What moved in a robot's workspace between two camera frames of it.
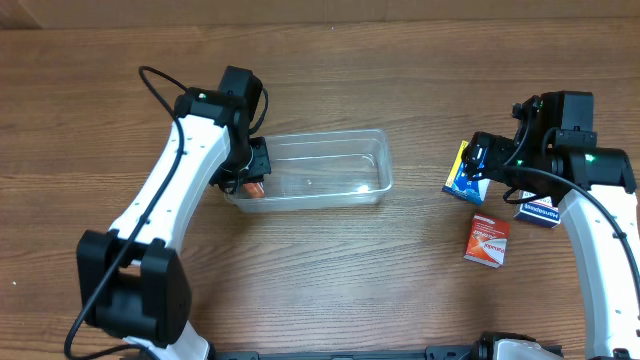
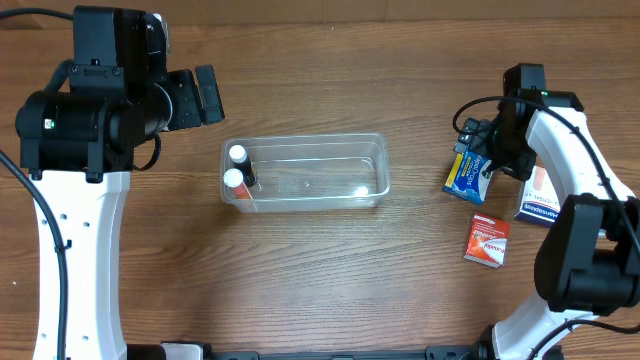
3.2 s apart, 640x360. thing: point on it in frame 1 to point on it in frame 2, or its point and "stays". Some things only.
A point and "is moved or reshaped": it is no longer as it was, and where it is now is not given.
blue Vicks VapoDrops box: (458, 184) stays
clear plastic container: (322, 170) stays
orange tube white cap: (255, 189) is moved or reshaped
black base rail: (430, 353) stays
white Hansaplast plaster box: (538, 211) stays
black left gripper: (259, 160) to (185, 100)
